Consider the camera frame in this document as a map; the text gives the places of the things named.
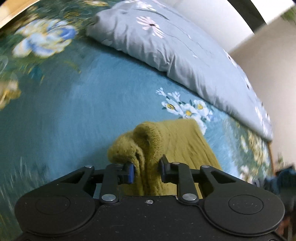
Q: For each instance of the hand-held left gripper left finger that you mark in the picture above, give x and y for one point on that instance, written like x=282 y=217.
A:
x=130 y=173

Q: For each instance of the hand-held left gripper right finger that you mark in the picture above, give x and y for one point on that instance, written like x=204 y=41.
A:
x=162 y=170

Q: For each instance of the olive green knit sweater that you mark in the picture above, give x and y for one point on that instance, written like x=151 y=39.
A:
x=180 y=143

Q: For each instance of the teal floral bed blanket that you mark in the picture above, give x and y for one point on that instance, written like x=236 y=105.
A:
x=69 y=104

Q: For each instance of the dark blue garment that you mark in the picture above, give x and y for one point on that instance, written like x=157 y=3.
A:
x=285 y=177

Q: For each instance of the grey floral pillow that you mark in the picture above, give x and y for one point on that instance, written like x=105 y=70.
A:
x=161 y=46

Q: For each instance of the brown wooden bed frame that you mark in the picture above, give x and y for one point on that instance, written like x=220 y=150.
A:
x=271 y=153

